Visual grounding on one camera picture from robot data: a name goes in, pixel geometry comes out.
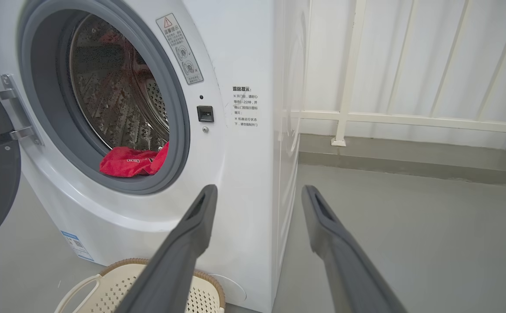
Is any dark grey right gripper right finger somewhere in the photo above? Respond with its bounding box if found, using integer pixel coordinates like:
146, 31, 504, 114
301, 185, 408, 313

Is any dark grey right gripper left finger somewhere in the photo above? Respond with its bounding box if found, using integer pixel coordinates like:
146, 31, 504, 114
115, 184, 219, 313

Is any cream perforated laundry basket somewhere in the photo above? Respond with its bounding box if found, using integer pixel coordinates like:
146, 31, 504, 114
54, 258, 227, 313

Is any metal door hinge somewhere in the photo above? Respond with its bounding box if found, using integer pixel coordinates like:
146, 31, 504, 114
0, 73, 45, 147

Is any white washing machine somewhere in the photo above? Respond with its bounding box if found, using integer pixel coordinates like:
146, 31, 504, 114
0, 0, 312, 313

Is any blue energy label sticker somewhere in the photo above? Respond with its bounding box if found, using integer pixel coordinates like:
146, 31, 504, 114
60, 230, 95, 263

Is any red clothing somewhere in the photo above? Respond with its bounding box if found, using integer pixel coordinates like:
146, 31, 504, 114
99, 141, 170, 178

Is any cream metal railing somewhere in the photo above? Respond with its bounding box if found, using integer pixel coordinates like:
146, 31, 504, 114
289, 0, 506, 153

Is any warning sticker with red triangle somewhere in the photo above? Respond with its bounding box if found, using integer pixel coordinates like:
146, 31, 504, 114
155, 13, 204, 86

